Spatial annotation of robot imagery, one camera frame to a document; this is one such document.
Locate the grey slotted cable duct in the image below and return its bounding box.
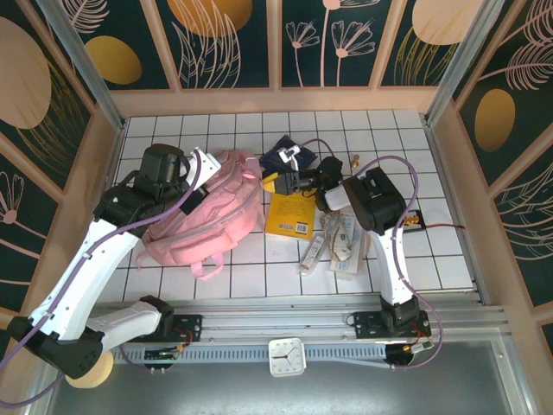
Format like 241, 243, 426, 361
107, 343, 390, 364

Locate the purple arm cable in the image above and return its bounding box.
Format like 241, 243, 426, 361
0, 162, 204, 410
300, 138, 444, 371

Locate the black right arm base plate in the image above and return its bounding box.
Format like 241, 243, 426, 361
353, 310, 432, 341

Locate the dark blue pouch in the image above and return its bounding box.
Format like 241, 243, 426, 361
258, 135, 321, 174

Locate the white tube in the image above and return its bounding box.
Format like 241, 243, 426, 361
298, 235, 326, 278

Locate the pink backpack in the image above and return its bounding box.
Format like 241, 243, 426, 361
136, 149, 265, 282

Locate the round yellow sponge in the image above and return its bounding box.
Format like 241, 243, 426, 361
67, 352, 115, 389

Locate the aluminium side rail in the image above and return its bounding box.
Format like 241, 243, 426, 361
101, 116, 129, 191
424, 123, 493, 306

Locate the white square clock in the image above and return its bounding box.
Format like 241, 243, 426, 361
267, 336, 308, 378

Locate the packet of tissues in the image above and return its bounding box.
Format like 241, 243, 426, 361
330, 215, 363, 273

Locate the yellow book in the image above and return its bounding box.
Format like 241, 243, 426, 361
264, 192, 319, 240

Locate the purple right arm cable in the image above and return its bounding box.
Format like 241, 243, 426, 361
300, 138, 444, 371

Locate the aluminium frame post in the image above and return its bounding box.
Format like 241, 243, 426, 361
36, 0, 127, 133
424, 0, 518, 127

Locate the aluminium mounting rail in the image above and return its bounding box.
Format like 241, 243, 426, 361
42, 297, 515, 342

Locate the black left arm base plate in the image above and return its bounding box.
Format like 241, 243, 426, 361
124, 314, 203, 343

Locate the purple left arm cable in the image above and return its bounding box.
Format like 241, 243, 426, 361
0, 162, 204, 410

